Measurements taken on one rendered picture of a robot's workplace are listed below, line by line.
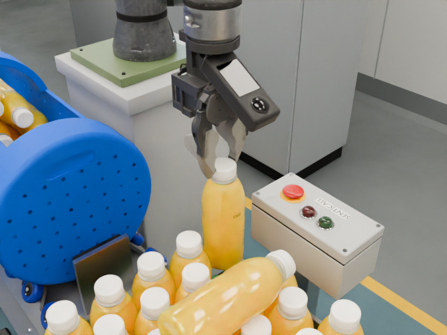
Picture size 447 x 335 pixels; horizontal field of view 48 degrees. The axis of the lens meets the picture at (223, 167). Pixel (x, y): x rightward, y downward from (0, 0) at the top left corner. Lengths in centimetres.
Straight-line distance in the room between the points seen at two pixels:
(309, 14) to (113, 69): 131
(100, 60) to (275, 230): 59
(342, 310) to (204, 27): 40
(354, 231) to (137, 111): 53
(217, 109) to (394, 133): 272
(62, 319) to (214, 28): 42
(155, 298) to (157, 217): 60
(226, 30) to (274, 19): 173
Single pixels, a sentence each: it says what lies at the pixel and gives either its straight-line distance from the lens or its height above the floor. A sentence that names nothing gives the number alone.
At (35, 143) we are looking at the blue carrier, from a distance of 80.
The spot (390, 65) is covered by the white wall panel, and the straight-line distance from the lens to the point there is 360.
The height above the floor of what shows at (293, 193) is 111.
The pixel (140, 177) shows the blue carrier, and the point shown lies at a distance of 90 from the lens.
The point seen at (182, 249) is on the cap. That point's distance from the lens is 78.
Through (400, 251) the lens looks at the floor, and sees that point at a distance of 248.
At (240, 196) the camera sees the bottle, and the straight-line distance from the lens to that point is 77.
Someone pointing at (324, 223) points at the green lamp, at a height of 111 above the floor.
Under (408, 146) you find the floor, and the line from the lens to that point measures 324.
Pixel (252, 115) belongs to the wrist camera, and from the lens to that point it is 63.
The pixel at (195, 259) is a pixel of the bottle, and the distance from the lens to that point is 80.
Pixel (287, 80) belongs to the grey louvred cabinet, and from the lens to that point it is 240.
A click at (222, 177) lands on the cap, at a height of 119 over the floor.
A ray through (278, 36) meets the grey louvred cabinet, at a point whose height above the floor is 81.
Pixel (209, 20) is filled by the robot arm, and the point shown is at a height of 143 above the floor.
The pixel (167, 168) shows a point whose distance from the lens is 124.
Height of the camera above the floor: 163
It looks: 35 degrees down
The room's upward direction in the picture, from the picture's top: straight up
